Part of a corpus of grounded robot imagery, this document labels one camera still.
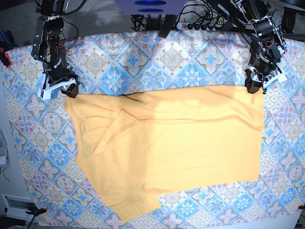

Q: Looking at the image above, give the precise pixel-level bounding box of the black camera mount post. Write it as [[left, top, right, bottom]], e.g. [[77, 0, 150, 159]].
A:
[[158, 15, 177, 38]]

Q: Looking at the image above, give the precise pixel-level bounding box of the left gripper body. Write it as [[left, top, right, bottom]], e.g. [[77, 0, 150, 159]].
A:
[[244, 64, 287, 94]]

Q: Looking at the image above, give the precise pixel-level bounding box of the purple robot base plate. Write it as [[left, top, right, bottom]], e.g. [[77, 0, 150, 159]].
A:
[[114, 0, 186, 15]]

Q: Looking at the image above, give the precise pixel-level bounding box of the red-black clamp left lower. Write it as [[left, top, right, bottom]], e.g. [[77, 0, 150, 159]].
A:
[[25, 208, 47, 217]]

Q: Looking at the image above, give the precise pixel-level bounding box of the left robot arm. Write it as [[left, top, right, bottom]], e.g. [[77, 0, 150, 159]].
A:
[[232, 0, 287, 94]]

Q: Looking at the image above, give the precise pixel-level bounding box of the yellow T-shirt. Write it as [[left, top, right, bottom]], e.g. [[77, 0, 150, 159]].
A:
[[65, 85, 264, 222]]

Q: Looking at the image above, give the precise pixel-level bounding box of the patterned blue tablecloth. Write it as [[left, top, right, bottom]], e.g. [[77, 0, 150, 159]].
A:
[[0, 31, 305, 229]]

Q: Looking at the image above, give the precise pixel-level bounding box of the red-black clamp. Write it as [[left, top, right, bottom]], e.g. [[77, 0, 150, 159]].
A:
[[0, 31, 12, 68], [25, 208, 47, 217]]

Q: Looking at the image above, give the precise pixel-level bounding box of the white wall trunking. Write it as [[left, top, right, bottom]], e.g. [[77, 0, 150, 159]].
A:
[[1, 194, 36, 222]]

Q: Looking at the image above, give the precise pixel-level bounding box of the white box left edge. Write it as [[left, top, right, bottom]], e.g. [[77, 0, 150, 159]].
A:
[[0, 130, 10, 168]]

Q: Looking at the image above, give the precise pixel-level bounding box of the white power strip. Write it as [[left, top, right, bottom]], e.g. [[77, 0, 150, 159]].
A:
[[176, 22, 194, 30]]

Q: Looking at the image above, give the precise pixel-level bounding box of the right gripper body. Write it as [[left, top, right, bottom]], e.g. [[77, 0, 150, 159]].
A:
[[38, 72, 80, 99]]

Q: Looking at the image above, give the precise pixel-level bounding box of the red-black clamp left upper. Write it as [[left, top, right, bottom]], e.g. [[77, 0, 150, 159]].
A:
[[0, 31, 12, 68]]

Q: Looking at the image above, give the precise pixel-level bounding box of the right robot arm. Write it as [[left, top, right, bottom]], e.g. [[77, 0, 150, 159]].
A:
[[31, 0, 80, 100]]

